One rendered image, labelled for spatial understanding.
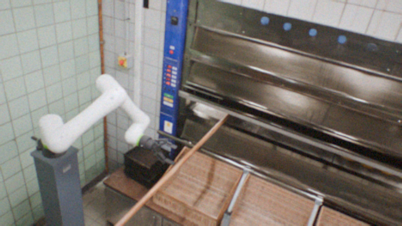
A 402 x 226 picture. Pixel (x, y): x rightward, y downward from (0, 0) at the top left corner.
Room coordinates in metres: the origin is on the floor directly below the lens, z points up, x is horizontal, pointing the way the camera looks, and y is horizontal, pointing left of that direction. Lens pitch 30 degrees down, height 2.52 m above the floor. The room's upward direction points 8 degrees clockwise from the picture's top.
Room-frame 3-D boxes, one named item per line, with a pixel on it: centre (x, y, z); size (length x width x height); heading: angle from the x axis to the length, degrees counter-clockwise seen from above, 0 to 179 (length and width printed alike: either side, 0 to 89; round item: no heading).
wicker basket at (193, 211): (1.90, -0.06, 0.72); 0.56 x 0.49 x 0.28; 66
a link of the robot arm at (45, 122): (1.52, 0.87, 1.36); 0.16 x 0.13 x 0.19; 39
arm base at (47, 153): (1.55, 0.92, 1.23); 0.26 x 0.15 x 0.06; 65
